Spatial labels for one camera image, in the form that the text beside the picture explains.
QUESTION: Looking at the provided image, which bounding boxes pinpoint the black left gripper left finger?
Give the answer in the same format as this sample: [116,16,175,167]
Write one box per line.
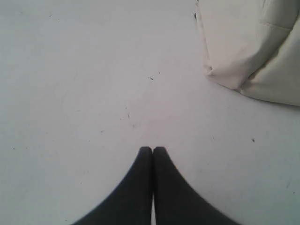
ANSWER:
[74,147,153,225]

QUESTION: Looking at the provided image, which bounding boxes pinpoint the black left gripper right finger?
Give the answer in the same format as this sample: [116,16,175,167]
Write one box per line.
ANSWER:
[152,147,237,225]

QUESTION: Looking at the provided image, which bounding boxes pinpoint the cream canvas duffel bag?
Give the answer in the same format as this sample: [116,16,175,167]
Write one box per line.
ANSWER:
[195,0,300,106]

